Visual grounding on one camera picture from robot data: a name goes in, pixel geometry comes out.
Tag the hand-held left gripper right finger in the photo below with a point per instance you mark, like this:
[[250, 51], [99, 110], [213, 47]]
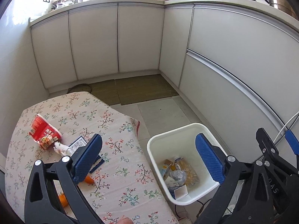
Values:
[[210, 158]]

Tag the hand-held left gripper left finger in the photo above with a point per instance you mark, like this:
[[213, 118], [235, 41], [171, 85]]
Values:
[[88, 158]]

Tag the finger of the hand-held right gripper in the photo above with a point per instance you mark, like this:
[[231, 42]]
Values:
[[262, 137], [292, 141]]

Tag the dark blue cardboard box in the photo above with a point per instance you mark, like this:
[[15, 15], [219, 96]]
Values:
[[78, 144]]

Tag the orange carrot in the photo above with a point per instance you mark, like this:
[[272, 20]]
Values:
[[89, 180]]

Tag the white tissue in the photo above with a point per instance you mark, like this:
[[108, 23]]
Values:
[[62, 148]]

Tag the clear plastic bottle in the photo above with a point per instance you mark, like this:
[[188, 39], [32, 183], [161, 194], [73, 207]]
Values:
[[178, 165]]

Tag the white paper ball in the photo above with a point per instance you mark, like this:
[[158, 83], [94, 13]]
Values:
[[177, 176]]

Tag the long white blue box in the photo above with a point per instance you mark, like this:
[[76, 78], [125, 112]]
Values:
[[179, 192]]

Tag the blue white milk carton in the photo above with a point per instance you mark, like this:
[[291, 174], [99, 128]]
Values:
[[164, 168]]

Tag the white plastic bin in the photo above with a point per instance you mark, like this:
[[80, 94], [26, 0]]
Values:
[[163, 142]]

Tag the red snack bag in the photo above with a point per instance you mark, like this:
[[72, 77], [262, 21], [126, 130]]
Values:
[[42, 128]]

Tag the person's left hand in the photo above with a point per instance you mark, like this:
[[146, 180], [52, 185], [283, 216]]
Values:
[[125, 221]]

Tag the floral tablecloth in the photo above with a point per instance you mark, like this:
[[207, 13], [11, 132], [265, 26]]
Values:
[[116, 144]]

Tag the small brown floor mat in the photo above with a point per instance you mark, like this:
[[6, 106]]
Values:
[[105, 93]]

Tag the round brown mat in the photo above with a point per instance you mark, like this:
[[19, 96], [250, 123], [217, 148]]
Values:
[[79, 88]]

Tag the large brown floor mat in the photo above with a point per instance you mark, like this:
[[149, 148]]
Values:
[[144, 88]]

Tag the white drawer cabinet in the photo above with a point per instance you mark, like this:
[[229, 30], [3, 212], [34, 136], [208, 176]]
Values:
[[222, 51]]

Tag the white door cabinet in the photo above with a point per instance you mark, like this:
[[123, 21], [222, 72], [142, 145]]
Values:
[[93, 42]]

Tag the steel steamer pot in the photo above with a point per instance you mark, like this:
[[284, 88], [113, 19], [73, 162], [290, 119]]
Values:
[[280, 0]]

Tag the cluster of small jars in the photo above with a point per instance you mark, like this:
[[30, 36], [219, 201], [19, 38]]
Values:
[[65, 3]]

